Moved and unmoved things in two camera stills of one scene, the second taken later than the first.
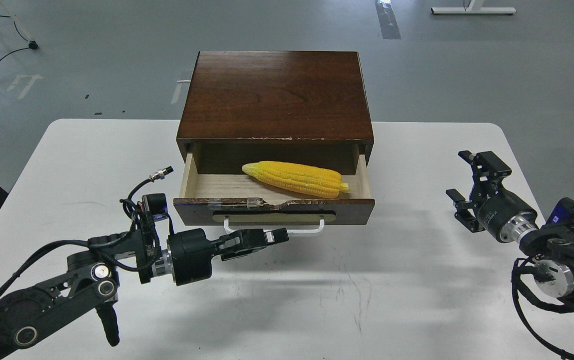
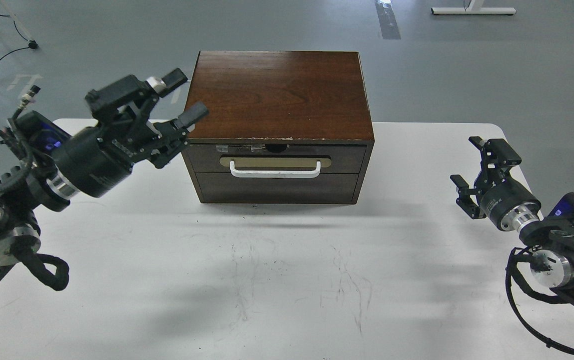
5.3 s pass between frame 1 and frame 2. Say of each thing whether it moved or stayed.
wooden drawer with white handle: moved
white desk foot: stayed
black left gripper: moved
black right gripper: moved
